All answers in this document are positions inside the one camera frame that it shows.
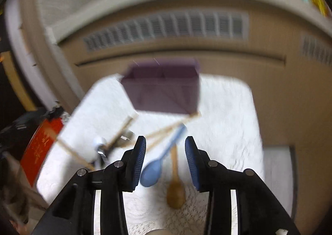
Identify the purple utensil holder box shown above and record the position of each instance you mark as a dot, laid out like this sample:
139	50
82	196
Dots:
164	86

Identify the blue plastic spoon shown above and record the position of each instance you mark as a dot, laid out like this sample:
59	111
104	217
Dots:
153	170

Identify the yellow package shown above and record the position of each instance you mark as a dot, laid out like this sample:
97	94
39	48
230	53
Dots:
321	6

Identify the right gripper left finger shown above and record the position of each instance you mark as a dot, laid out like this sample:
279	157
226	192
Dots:
72	210

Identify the large grey vent grille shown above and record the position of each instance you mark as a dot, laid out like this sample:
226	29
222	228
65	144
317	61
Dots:
182	23

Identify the wooden spoon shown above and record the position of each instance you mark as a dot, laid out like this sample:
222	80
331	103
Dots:
176	194

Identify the small grey vent grille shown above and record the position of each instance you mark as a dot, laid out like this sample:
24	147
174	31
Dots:
313	49

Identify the wooden chopstick one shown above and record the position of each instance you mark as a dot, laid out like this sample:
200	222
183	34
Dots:
172	126

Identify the wooden chopstick three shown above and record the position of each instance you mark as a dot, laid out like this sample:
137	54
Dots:
125	125

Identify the red floor mat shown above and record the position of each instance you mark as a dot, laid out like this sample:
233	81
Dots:
38	148

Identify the wooden chopstick four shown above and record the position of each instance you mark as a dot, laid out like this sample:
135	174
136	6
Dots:
75	155

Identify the white plastic spoon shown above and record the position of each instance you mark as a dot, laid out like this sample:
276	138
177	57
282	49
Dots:
99	144

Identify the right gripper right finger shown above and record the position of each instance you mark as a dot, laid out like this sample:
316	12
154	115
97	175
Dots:
258	210

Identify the white lace tablecloth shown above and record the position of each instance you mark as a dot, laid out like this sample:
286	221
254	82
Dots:
226	128

